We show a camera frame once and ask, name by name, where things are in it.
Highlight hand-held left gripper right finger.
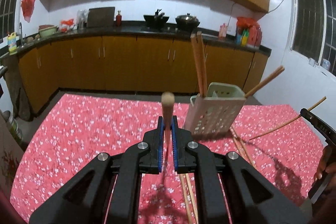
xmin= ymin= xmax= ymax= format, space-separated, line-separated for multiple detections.
xmin=171 ymin=116 xmax=309 ymax=224

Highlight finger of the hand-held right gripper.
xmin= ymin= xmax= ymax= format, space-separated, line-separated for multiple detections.
xmin=300 ymin=108 xmax=319 ymax=127

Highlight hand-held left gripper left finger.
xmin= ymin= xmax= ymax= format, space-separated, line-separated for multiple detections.
xmin=29 ymin=116 xmax=168 ymax=224

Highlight beige perforated chopstick holder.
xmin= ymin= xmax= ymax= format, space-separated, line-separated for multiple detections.
xmin=183 ymin=82 xmax=247 ymax=139

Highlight person's right hand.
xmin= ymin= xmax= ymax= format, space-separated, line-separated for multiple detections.
xmin=314 ymin=146 xmax=336 ymax=181

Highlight red floral tablecloth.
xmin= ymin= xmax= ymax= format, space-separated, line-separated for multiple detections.
xmin=10 ymin=93 xmax=324 ymax=224

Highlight wooden base cabinets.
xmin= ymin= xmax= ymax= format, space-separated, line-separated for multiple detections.
xmin=17 ymin=35 xmax=268 ymax=114

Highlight red oil bottles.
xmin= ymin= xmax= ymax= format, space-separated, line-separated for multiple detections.
xmin=249 ymin=25 xmax=263 ymax=46

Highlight green and yellow package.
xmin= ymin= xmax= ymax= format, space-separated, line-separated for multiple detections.
xmin=235 ymin=28 xmax=250 ymax=45

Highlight gas stove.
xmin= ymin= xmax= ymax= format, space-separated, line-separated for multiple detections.
xmin=140 ymin=26 xmax=200 ymax=33

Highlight black kitchen countertop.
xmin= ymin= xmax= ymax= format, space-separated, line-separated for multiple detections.
xmin=0 ymin=22 xmax=272 ymax=62

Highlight black wok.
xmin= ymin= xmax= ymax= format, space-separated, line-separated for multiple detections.
xmin=143 ymin=9 xmax=170 ymax=30

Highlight lidded cooking pot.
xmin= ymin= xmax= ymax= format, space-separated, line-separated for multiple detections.
xmin=175 ymin=13 xmax=200 ymax=29

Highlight dark cutting board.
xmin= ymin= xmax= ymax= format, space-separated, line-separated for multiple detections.
xmin=87 ymin=7 xmax=116 ymax=28

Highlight clear plastic bag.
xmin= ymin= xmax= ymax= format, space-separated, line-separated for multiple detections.
xmin=77 ymin=10 xmax=88 ymax=29

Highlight red and white plastic bag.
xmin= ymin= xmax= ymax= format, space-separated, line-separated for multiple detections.
xmin=59 ymin=19 xmax=75 ymax=32

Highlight dark sack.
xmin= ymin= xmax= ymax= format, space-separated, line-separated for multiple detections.
xmin=5 ymin=67 xmax=32 ymax=122

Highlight round metal container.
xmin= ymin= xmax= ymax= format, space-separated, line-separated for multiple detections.
xmin=1 ymin=110 xmax=23 ymax=146

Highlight green plastic basin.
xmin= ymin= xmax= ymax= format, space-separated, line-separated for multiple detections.
xmin=38 ymin=25 xmax=58 ymax=39

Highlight metal faucet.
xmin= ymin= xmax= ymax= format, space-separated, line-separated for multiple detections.
xmin=19 ymin=22 xmax=27 ymax=45

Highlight yellow detergent bottle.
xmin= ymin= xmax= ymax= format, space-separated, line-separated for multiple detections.
xmin=8 ymin=32 xmax=17 ymax=54

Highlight hanging red plastic bag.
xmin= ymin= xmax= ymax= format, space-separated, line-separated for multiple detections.
xmin=21 ymin=0 xmax=37 ymax=23

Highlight white wall cable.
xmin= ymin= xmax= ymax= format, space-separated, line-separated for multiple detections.
xmin=228 ymin=0 xmax=293 ymax=28

